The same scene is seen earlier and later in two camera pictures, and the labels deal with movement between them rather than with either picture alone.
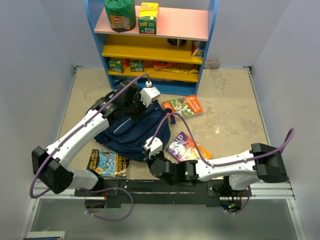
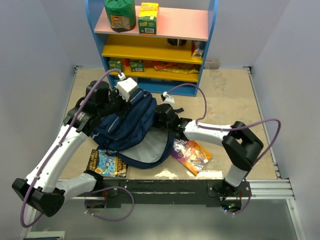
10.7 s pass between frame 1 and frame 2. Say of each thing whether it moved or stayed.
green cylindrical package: stayed
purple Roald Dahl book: stayed
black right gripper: moved
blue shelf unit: stayed
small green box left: stayed
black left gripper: moved
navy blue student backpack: moved
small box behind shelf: stayed
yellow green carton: stayed
